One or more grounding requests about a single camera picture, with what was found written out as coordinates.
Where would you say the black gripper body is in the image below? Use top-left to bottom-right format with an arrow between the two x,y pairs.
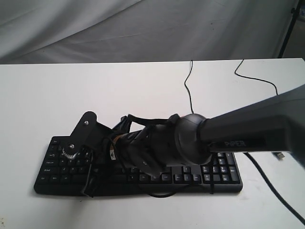
90,124 -> 153,177

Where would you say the black acer keyboard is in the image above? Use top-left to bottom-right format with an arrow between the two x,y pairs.
34,136 -> 243,197

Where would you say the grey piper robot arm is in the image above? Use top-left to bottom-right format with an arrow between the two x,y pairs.
82,86 -> 305,198

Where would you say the grey backdrop cloth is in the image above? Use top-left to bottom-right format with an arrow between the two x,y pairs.
0,0 -> 297,64

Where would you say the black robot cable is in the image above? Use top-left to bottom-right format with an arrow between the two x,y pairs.
82,114 -> 305,215

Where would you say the black usb cable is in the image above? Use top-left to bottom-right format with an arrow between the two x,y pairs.
184,59 -> 286,161

